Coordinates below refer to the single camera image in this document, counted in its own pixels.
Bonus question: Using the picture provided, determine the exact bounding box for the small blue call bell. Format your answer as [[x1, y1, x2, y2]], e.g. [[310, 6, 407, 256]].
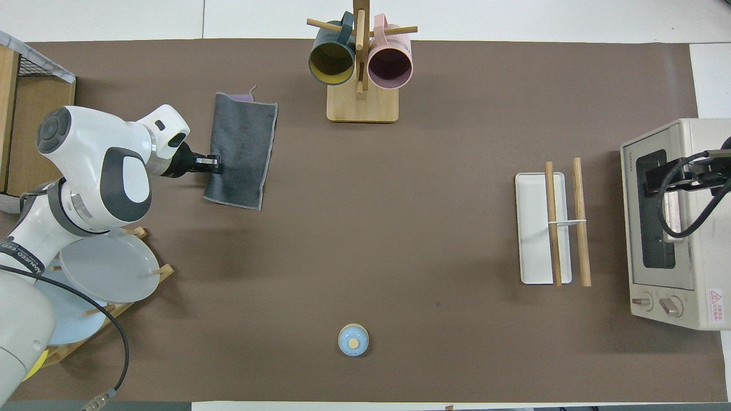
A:
[[338, 323, 369, 357]]

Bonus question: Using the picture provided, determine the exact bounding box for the wooden plate rack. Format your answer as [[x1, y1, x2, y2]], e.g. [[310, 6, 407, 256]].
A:
[[43, 227, 175, 367]]

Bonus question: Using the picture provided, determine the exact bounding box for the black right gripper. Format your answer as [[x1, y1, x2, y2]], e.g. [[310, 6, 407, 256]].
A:
[[644, 150, 730, 198]]

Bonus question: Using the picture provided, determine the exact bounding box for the white wooden towel rack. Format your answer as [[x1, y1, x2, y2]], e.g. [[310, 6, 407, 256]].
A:
[[515, 158, 592, 287]]

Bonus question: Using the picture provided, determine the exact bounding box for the wooden two-tier shelf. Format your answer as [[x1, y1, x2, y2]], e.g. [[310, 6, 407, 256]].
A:
[[0, 45, 76, 198]]

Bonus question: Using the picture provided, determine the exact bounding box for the pink mug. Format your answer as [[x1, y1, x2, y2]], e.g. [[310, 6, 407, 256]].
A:
[[367, 14, 413, 90]]

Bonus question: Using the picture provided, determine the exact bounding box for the white marbled sheet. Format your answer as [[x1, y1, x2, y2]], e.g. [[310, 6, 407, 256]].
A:
[[0, 30, 77, 84], [0, 191, 32, 213]]

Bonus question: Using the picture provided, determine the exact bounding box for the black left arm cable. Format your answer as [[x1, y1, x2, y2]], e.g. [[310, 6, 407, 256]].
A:
[[0, 264, 130, 411]]

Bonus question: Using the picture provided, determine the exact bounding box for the light blue plate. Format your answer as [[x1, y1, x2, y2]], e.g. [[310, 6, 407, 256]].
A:
[[34, 268, 108, 345]]

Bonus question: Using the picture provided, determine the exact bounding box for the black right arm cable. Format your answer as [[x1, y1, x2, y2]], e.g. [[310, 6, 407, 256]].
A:
[[656, 150, 731, 239]]

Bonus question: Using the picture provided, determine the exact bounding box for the brown table mat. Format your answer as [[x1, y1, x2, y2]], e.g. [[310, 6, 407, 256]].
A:
[[0, 39, 729, 402]]

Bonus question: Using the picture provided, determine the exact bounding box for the yellow plate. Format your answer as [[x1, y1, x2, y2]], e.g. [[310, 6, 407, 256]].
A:
[[23, 349, 50, 380]]

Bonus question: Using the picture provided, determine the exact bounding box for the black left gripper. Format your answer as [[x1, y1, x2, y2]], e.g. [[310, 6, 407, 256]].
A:
[[170, 143, 224, 179]]

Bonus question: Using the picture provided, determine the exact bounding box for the black wire basket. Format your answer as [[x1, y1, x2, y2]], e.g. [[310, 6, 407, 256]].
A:
[[16, 53, 61, 78]]

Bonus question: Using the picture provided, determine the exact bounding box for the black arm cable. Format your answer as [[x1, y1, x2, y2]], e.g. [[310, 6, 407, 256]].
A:
[[0, 264, 130, 411], [656, 150, 731, 239]]

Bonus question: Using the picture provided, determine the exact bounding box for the cream toaster oven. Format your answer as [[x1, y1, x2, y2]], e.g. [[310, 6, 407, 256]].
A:
[[621, 118, 731, 331]]

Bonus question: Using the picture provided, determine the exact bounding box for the wooden mug tree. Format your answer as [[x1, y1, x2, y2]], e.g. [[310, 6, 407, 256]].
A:
[[307, 0, 418, 124]]

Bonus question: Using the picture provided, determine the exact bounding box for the dark green mug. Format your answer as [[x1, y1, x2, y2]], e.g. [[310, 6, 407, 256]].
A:
[[308, 11, 358, 86]]

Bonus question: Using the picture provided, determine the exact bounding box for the grey plate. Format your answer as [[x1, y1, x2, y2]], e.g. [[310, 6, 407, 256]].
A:
[[59, 228, 161, 304]]

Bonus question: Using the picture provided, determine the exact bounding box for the purple and grey towel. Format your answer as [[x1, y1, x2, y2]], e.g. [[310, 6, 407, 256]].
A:
[[203, 86, 279, 211]]

